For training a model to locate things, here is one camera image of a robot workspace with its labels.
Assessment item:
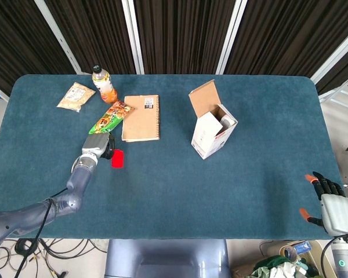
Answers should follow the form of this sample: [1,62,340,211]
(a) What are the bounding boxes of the tangled floor cables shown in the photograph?
[0,237,108,278]

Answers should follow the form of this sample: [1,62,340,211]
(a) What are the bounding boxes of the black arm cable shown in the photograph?
[13,188,69,278]

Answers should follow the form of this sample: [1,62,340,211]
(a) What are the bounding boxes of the green cloth pile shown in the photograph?
[251,254,320,278]

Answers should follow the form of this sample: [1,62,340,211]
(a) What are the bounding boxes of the small red block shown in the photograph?
[111,149,125,169]

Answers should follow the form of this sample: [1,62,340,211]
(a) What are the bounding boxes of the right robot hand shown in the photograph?
[299,171,348,237]

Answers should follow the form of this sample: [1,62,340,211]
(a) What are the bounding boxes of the blue table mat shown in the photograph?
[0,74,348,240]

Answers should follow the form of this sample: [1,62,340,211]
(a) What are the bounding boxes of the white object inside box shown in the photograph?
[220,114,235,129]

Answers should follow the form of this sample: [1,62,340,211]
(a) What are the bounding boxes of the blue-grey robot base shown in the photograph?
[104,239,231,278]

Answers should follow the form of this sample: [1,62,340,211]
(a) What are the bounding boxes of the green orange snack bag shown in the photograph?
[88,100,135,136]

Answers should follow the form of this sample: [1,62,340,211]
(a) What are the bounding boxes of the cardboard bin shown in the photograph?
[231,240,336,278]

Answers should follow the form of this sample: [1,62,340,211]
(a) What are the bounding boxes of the brown kraft spiral notebook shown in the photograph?
[121,94,161,143]

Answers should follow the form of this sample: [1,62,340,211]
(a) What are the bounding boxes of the beige grain packet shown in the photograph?
[56,82,96,113]

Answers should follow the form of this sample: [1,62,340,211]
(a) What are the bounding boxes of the open white cardboard box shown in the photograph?
[188,79,239,160]

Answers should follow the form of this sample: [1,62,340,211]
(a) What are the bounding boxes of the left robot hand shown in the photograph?
[81,132,117,159]

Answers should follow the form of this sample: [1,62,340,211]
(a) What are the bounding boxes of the orange drink bottle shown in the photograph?
[92,64,118,104]

